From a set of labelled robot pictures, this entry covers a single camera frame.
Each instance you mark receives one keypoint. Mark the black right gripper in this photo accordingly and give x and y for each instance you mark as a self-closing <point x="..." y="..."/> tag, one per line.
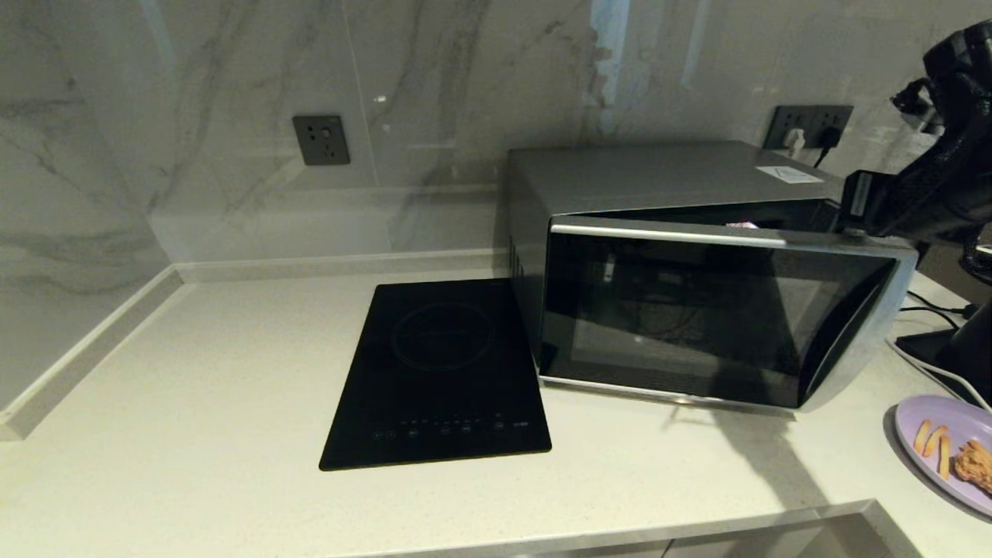
<point x="883" y="205"/>

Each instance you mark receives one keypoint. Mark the purple plate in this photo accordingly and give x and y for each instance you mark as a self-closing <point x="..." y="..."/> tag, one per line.
<point x="957" y="415"/>

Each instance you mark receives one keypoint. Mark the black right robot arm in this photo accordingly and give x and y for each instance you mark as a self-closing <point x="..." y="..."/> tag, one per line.
<point x="961" y="178"/>

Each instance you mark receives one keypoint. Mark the white paper sheet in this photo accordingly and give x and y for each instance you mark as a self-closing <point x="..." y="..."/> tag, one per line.
<point x="789" y="174"/>

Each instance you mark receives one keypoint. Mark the silver microwave oven body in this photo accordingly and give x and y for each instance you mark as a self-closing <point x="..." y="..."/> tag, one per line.
<point x="659" y="174"/>

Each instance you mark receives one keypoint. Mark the black power plug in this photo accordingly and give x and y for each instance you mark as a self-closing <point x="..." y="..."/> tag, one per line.
<point x="829" y="137"/>

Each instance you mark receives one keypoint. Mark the white power plug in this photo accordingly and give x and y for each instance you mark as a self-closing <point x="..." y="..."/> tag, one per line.
<point x="794" y="143"/>

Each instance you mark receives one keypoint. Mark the black countertop appliance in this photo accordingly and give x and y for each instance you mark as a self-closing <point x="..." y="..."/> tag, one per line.
<point x="976" y="349"/>

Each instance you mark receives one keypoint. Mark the orange french fry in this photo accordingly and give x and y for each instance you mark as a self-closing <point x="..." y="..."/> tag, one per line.
<point x="936" y="440"/>
<point x="921" y="436"/>
<point x="944" y="457"/>

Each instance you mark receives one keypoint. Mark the brown fried chicken piece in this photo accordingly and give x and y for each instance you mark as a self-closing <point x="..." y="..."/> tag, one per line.
<point x="975" y="466"/>

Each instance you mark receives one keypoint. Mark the black induction cooktop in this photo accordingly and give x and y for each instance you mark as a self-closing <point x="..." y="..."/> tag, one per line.
<point x="442" y="372"/>

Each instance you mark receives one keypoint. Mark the grey double wall socket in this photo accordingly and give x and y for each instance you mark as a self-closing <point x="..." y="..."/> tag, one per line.
<point x="783" y="116"/>

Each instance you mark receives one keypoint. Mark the grey single wall socket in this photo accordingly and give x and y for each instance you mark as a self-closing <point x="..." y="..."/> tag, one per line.
<point x="322" y="140"/>

